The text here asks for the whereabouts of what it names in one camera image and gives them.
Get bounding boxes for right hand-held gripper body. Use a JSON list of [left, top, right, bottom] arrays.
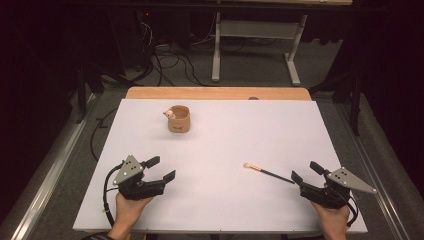
[[299, 167, 378, 209]]

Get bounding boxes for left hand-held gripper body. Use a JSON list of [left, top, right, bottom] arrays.
[[112, 154, 166, 201]]

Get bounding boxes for black pen with tan end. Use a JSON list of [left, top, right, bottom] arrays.
[[243, 162, 296, 185]]

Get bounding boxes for person's right hand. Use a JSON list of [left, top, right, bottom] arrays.
[[311, 200, 352, 240]]

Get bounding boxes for person's left hand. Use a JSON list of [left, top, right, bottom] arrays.
[[108, 194, 154, 240]]

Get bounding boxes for white board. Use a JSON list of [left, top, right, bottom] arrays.
[[72, 98, 368, 234]]

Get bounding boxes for black stand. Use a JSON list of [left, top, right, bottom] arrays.
[[75, 63, 105, 125], [309, 72, 364, 137]]

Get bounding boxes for wooden table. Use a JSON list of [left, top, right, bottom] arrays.
[[125, 86, 313, 101]]

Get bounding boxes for aluminium rail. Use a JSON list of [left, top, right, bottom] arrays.
[[335, 102, 412, 240], [9, 93, 98, 240]]

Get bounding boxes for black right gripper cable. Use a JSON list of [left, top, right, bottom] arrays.
[[345, 195, 360, 228]]

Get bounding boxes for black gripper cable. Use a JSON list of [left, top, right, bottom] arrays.
[[345, 195, 360, 228], [102, 162, 125, 228]]

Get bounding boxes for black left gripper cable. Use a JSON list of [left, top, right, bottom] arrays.
[[102, 162, 125, 228]]

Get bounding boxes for black floor cable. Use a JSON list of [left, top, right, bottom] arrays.
[[89, 107, 118, 163]]

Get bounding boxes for bundle of black floor cables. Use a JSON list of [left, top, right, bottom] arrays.
[[131, 11, 216, 88]]

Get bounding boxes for white metal desk frame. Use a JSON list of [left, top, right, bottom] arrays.
[[211, 11, 309, 87]]

